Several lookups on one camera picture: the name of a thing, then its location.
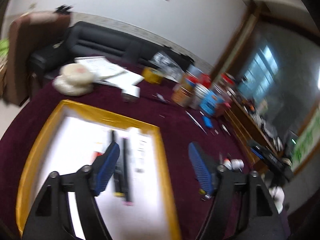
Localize blue battery pack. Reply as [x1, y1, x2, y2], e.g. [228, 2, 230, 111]
[202, 116, 213, 129]

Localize brown armchair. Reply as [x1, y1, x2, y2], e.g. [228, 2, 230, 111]
[4, 12, 71, 106]

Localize silver pen on cloth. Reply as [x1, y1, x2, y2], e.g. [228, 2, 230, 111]
[185, 111, 208, 135]

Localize white gloved right hand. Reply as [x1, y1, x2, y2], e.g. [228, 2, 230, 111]
[268, 186, 285, 214]

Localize white papers stack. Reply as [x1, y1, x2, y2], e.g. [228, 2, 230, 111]
[74, 56, 144, 88]

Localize purple velvet table cloth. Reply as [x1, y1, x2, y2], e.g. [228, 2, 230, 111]
[1, 81, 252, 239]

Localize blue cartoon label jar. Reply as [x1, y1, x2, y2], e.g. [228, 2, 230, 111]
[200, 90, 224, 116]

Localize white plastic jar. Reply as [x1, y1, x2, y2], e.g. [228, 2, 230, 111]
[189, 83, 209, 109]

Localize yellow gold tray box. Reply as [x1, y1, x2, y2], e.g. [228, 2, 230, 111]
[16, 100, 181, 239]

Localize yellow tape roll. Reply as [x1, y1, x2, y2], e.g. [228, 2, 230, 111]
[142, 67, 164, 85]

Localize small white red bottle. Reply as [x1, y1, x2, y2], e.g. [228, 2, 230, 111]
[93, 151, 103, 161]

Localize clear jar orange contents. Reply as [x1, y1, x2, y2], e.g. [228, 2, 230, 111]
[171, 75, 198, 107]

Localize white plastic bottle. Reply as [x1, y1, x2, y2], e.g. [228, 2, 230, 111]
[231, 159, 244, 171]

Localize wooden brick pattern counter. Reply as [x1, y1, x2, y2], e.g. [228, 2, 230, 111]
[224, 99, 278, 173]

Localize white round tape stack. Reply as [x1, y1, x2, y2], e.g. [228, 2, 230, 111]
[53, 63, 95, 96]

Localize white tube orange cap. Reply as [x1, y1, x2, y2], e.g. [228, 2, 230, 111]
[223, 158, 233, 170]

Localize red lid tall jar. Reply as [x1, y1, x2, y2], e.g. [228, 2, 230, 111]
[217, 73, 236, 97]

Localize black leather sofa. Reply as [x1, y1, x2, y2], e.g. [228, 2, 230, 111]
[27, 21, 194, 80]

